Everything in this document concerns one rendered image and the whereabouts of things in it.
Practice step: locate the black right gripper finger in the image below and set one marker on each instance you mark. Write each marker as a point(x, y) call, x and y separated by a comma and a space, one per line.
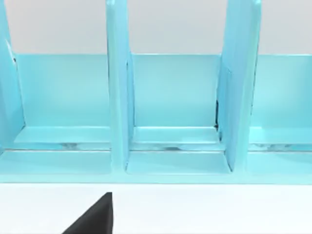
point(97, 217)

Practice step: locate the light blue rack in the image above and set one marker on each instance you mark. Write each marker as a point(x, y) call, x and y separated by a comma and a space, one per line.
point(170, 97)

